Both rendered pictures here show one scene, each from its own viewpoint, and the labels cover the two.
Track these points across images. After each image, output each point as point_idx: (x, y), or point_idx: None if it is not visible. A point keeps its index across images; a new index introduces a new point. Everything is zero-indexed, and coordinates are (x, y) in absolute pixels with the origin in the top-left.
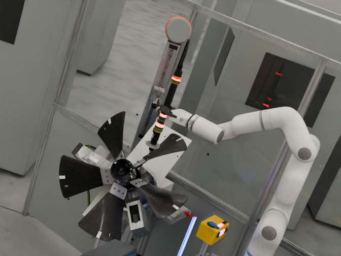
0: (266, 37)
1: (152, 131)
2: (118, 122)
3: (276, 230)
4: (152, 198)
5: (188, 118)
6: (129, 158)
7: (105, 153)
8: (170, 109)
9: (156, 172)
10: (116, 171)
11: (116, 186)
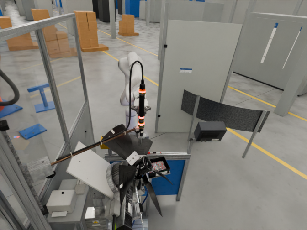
0: (10, 35)
1: (77, 173)
2: (125, 171)
3: None
4: (146, 146)
5: (145, 99)
6: (102, 189)
7: (117, 202)
8: (145, 107)
9: (105, 166)
10: (149, 165)
11: None
